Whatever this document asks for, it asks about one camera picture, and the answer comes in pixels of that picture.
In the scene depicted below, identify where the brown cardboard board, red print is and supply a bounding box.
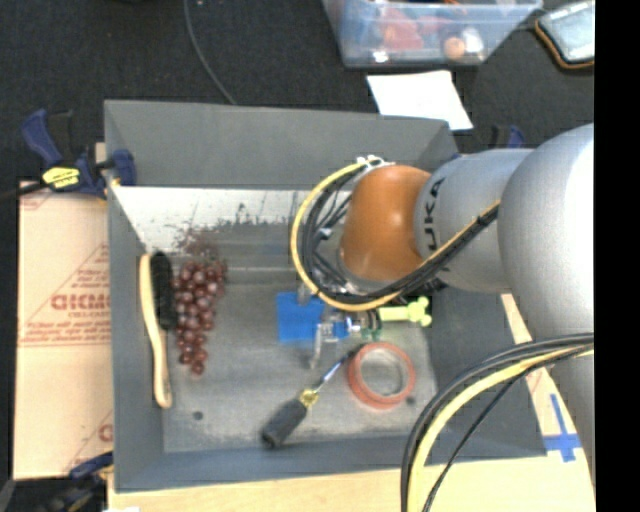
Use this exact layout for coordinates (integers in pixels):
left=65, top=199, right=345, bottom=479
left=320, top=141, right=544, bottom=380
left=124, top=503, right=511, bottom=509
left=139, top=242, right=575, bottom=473
left=11, top=179, right=116, bottom=482

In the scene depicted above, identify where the dark red grape bunch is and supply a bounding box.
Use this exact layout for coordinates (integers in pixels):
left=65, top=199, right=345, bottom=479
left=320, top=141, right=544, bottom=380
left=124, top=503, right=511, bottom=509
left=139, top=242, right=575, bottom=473
left=169, top=259, right=230, bottom=377

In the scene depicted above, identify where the wooden hairbrush with black bristles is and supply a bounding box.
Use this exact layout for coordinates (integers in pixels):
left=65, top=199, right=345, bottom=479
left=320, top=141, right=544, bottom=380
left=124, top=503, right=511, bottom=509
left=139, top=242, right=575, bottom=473
left=138, top=250, right=180, bottom=411

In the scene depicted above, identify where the grey metal bin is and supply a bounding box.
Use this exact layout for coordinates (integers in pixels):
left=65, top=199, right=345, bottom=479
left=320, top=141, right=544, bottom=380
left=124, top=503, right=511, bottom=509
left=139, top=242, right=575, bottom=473
left=103, top=99, right=549, bottom=494

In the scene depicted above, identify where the black-handled screwdriver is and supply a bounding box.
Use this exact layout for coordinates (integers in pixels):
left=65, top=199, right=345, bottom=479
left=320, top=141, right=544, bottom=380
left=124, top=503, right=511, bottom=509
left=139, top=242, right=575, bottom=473
left=260, top=348, right=362, bottom=450

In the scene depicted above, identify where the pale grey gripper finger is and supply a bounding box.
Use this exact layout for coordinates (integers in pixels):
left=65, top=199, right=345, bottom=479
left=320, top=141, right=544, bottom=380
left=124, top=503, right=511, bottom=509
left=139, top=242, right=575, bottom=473
left=308, top=322, right=335, bottom=371
left=297, top=285, right=325, bottom=309

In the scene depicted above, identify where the blue sponge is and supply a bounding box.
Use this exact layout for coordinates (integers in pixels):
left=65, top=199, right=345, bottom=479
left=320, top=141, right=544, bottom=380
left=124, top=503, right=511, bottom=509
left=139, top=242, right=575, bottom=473
left=275, top=291, right=348, bottom=346

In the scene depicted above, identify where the lime green toy bone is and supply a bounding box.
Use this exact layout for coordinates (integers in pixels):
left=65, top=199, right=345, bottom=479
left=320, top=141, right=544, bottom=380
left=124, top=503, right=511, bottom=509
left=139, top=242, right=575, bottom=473
left=376, top=295, right=434, bottom=329

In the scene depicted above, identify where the orange tape ring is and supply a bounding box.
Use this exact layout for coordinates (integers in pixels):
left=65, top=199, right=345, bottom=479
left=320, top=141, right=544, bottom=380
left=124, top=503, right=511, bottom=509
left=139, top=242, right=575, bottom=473
left=346, top=341, right=418, bottom=412

